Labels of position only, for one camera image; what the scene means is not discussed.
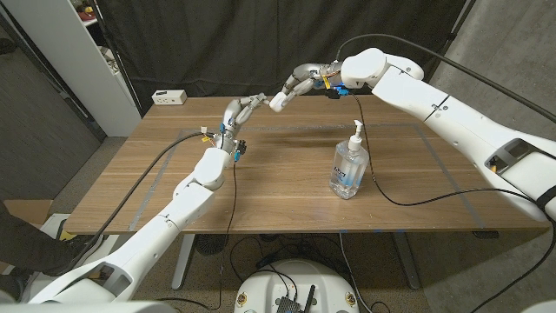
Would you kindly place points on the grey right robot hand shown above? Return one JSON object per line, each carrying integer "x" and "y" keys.
{"x": 310, "y": 76}

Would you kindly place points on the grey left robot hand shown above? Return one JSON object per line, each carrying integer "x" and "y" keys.
{"x": 236, "y": 115}

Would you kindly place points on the white airpods case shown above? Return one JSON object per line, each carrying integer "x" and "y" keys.
{"x": 278, "y": 102}

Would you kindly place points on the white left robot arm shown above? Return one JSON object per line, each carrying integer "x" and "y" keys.
{"x": 191, "y": 200}

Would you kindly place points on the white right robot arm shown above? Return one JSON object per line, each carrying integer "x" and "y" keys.
{"x": 456, "y": 117}

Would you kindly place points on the clear hand sanitizer pump bottle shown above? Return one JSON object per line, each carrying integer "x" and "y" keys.
{"x": 347, "y": 174}

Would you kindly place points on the white power outlet box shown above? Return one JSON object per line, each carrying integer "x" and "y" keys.
{"x": 169, "y": 97}

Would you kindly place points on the black fabric backdrop curtain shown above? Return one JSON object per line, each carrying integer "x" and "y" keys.
{"x": 195, "y": 43}

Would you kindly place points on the round black floor fan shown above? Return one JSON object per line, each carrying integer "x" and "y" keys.
{"x": 211, "y": 243}

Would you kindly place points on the black backdrop stand pole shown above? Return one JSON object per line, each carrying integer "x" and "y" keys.
{"x": 452, "y": 37}
{"x": 117, "y": 61}

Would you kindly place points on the white table leg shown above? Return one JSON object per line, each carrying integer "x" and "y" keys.
{"x": 183, "y": 261}
{"x": 408, "y": 265}

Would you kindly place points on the white shelf cabinet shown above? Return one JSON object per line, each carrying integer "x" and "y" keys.
{"x": 78, "y": 65}

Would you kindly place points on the white robot torso base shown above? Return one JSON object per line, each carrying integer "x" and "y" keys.
{"x": 295, "y": 278}

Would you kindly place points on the small red yellow object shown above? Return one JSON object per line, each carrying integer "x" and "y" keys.
{"x": 89, "y": 16}

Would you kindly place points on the black antenna module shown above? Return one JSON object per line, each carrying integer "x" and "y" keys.
{"x": 286, "y": 304}

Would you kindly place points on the black sneaker white sole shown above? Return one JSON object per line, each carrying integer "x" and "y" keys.
{"x": 80, "y": 252}

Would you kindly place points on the brown cardboard box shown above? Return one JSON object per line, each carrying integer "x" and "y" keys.
{"x": 30, "y": 208}

